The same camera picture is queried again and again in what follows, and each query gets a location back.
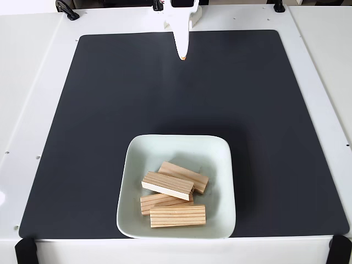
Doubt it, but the grooved wooden block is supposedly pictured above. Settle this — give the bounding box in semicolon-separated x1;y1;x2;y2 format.
157;161;210;195
140;192;194;217
141;170;195;201

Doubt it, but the wooden block printed three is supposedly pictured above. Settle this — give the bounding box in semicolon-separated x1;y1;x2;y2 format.
149;205;207;229

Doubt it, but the pale green square plate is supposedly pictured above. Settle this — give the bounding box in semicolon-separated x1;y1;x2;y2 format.
115;134;237;239

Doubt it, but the black rubber mat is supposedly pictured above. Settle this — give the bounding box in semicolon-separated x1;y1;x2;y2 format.
18;29;350;239

